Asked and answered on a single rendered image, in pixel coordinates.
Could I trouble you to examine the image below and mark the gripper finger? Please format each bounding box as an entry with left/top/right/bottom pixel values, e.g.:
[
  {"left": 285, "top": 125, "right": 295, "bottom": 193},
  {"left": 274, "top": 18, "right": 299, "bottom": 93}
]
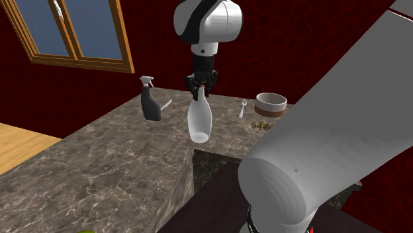
[
  {"left": 203, "top": 71, "right": 219, "bottom": 98},
  {"left": 185, "top": 73, "right": 203, "bottom": 102}
]

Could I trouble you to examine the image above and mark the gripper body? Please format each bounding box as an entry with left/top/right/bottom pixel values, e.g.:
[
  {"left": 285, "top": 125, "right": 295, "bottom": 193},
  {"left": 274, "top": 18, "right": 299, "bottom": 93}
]
[{"left": 192, "top": 54, "right": 216, "bottom": 78}]

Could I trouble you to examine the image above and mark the white bottle vase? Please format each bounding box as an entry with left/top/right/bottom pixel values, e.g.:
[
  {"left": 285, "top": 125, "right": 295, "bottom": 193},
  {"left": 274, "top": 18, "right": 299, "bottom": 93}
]
[{"left": 187, "top": 85, "right": 213, "bottom": 144}]

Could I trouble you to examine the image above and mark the white fork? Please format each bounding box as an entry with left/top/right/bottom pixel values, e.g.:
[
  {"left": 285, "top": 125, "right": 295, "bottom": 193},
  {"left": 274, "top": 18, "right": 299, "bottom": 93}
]
[{"left": 238, "top": 98, "right": 248, "bottom": 119}]

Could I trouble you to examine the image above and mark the dark grey spray bottle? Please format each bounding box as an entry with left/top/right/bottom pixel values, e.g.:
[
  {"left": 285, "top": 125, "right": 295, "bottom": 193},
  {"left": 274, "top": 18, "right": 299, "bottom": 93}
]
[{"left": 139, "top": 75, "right": 162, "bottom": 122}]

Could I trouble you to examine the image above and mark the white bowl with brown band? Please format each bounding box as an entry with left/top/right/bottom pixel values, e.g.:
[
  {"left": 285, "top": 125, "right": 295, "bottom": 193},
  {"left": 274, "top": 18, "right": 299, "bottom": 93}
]
[{"left": 253, "top": 92, "right": 288, "bottom": 118}]

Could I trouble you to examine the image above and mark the gold key bunch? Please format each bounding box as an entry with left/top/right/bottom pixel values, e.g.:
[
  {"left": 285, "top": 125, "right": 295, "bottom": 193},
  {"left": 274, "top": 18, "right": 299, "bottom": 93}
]
[{"left": 251, "top": 120, "right": 275, "bottom": 131}]

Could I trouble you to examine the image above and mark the wooden framed window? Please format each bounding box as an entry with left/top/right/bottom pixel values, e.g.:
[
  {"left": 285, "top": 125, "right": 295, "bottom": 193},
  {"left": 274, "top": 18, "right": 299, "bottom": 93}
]
[{"left": 0, "top": 0, "right": 136, "bottom": 74}]

